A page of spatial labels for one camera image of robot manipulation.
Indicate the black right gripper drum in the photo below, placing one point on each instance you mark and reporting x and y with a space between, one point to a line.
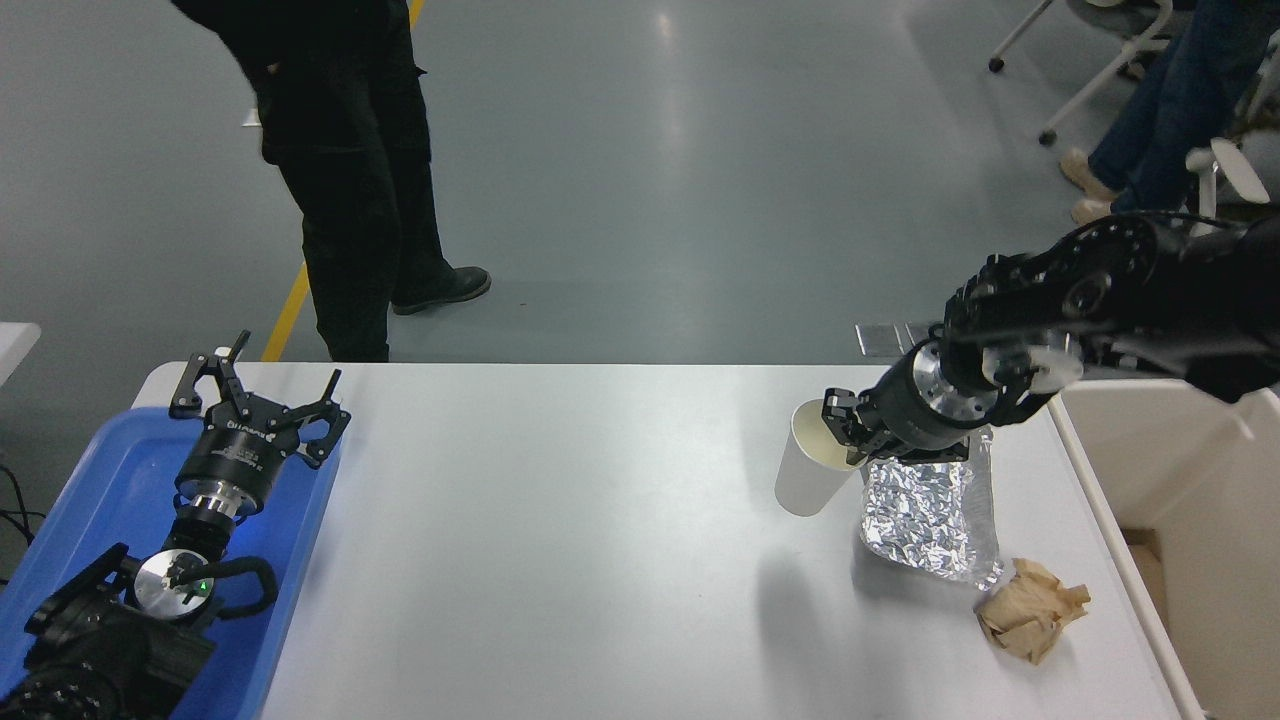
915 425

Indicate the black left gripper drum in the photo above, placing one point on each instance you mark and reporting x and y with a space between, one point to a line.
238 457

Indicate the white paper cup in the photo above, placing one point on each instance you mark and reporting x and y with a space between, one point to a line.
805 480

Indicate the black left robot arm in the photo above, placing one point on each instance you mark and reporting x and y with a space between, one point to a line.
90 650

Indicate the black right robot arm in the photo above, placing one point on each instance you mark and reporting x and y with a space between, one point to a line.
1150 290

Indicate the metal floor plate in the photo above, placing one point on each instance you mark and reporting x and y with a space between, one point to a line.
878 340
922 335

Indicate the crumpled silver foil tray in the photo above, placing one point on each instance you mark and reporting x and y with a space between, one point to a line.
925 520

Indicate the blue plastic tray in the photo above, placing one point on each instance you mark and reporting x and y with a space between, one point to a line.
90 470

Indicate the white side table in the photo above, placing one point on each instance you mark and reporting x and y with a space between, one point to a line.
15 345

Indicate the crumpled tan paper ball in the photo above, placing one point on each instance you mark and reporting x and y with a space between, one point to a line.
1030 610

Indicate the person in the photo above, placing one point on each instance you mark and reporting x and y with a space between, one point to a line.
1170 110
345 150

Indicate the large pale bin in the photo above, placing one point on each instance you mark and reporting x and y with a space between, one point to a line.
1200 500

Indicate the white wheeled office chair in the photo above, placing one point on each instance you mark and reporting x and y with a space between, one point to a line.
1235 165
1100 75

